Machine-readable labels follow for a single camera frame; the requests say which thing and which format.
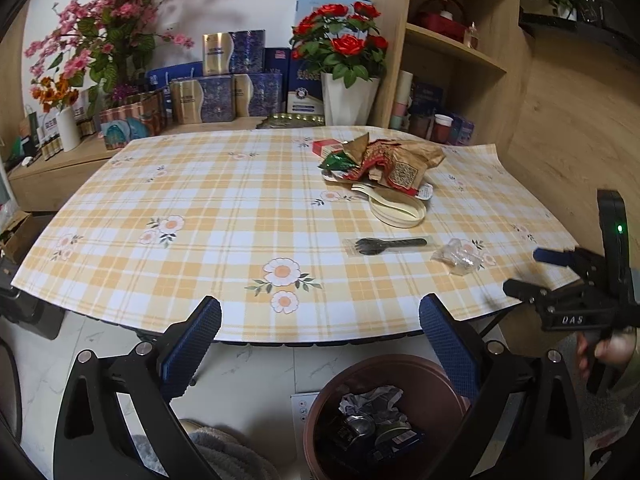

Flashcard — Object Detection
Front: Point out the small blue box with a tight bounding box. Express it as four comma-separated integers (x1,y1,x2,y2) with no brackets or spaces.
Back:
452,115,476,146

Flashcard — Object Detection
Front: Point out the white power strip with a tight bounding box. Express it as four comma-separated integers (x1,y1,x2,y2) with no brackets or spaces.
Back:
290,392,327,442

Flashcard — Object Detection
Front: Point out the pink blossom plant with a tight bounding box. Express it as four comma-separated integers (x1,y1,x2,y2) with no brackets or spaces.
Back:
25,0,222,106

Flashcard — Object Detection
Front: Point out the grey fuzzy slipper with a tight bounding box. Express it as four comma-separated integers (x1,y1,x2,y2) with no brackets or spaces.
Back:
130,420,280,480

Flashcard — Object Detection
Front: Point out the black plastic spork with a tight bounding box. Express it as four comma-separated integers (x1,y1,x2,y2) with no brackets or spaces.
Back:
345,236,429,257

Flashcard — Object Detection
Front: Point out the red rose plant white pot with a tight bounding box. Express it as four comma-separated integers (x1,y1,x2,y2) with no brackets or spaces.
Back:
290,2,389,127

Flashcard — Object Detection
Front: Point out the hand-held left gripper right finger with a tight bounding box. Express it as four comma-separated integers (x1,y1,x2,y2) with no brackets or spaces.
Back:
419,294,586,480

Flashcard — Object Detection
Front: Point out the person's patterned clothing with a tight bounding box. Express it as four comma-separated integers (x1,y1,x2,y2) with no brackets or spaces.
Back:
560,335,640,480

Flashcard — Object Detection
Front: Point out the silver wrapper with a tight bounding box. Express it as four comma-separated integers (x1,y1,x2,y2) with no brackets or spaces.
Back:
340,385,405,417

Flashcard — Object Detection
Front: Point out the brown plastic bin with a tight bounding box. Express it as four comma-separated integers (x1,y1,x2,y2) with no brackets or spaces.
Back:
302,354,473,480

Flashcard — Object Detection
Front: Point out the yellow checked floral tablecloth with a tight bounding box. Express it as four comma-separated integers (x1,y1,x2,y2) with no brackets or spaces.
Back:
11,125,588,345

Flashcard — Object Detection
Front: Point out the stack of pastel cups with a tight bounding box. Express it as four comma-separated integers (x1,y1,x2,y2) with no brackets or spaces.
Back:
390,70,415,131

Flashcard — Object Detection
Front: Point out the red cup white lid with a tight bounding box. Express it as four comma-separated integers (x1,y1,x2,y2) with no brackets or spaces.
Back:
432,114,454,144

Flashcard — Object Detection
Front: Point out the striped planter box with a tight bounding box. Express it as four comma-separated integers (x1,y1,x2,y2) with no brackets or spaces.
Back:
99,92,167,138

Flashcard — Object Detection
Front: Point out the teal printed box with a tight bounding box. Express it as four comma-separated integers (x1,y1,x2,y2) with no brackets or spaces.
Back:
102,120,147,151

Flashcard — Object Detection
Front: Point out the cream round plastic lid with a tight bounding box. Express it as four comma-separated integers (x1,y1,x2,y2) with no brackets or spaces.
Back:
367,191,427,229

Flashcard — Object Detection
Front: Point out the gold chocolate tray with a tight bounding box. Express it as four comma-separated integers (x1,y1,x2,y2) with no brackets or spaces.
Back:
257,114,326,128

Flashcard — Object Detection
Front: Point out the dark blue book box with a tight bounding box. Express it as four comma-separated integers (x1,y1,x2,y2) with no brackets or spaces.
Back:
412,82,444,116

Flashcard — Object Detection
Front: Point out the row of small bottles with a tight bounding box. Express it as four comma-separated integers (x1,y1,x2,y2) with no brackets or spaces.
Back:
37,132,64,161

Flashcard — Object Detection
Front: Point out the person's right hand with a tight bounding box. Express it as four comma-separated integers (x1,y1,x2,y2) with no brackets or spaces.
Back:
575,332,634,380

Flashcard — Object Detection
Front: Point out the blue box white label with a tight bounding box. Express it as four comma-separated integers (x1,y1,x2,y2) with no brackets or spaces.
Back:
287,57,326,116

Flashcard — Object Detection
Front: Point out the tall white blue box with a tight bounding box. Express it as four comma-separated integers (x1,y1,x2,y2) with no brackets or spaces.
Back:
295,0,371,26

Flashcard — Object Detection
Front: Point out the clear plastic wrapper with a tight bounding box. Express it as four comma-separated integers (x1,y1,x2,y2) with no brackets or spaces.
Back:
430,238,485,277

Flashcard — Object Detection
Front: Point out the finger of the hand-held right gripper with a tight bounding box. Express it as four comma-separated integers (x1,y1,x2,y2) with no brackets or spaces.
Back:
532,247,604,282
502,279,582,307

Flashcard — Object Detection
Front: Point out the flat blue box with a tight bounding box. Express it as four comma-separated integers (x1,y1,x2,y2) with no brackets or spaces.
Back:
145,65,203,92

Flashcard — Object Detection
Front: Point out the green snack wrapper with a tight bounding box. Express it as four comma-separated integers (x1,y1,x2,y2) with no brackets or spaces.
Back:
320,151,357,175

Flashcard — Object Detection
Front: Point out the dark wall counter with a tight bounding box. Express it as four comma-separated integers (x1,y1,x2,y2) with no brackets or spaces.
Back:
519,5,640,61

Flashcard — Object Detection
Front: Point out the black chair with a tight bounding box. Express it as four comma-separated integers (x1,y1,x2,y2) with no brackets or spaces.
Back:
0,340,23,441

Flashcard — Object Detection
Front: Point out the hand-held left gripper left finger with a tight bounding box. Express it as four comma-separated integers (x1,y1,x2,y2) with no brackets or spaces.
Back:
52,296,226,480

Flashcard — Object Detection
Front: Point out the green paper bag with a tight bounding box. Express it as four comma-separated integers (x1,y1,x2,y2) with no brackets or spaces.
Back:
20,105,42,157

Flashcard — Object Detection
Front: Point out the red white cigarette pack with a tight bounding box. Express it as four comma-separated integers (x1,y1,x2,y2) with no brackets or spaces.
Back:
312,139,351,157

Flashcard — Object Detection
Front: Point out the cardboard box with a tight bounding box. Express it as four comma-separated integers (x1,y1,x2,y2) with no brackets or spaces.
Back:
0,210,34,263

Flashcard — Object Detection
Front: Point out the brown paper bag red trim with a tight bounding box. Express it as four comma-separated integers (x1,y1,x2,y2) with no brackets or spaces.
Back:
352,132,446,197

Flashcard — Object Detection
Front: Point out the wooden shelf unit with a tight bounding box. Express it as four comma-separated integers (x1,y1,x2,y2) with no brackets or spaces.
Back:
370,0,522,147

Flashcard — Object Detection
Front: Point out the red gift basket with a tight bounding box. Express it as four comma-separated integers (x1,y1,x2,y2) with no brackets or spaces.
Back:
415,0,469,43

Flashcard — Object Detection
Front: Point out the orange flowers white vase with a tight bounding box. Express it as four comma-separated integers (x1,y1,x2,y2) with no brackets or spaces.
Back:
30,77,83,153

